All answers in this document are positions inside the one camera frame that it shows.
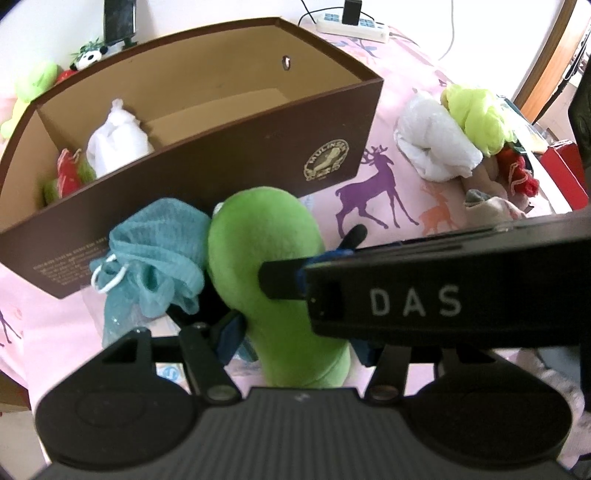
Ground white cloth bundle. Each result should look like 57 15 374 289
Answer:
394 95 484 183

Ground black charger cable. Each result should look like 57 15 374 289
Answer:
297 0 325 27

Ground black charger plug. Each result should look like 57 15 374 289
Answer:
342 0 363 26

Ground white mesh bath sponge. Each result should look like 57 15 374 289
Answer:
86 98 154 178

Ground beige plush toy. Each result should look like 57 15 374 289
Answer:
461 157 534 227

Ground teal mesh bath sponge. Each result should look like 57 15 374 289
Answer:
89 198 211 346

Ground green yellow plush toy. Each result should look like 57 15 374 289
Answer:
1 63 60 141

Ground panda plush toy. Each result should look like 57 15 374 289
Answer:
70 39 108 71

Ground red mesh bath sponge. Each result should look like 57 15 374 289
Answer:
57 148 83 198

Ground white power strip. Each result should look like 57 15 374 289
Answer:
315 12 389 43

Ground pink deer tablecloth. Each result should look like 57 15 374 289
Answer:
0 22 591 467

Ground brown cardboard box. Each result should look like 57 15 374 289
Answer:
1 18 383 298

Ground red plush toy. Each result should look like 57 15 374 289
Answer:
56 69 76 84

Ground neon yellow cloth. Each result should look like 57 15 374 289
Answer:
441 84 516 157

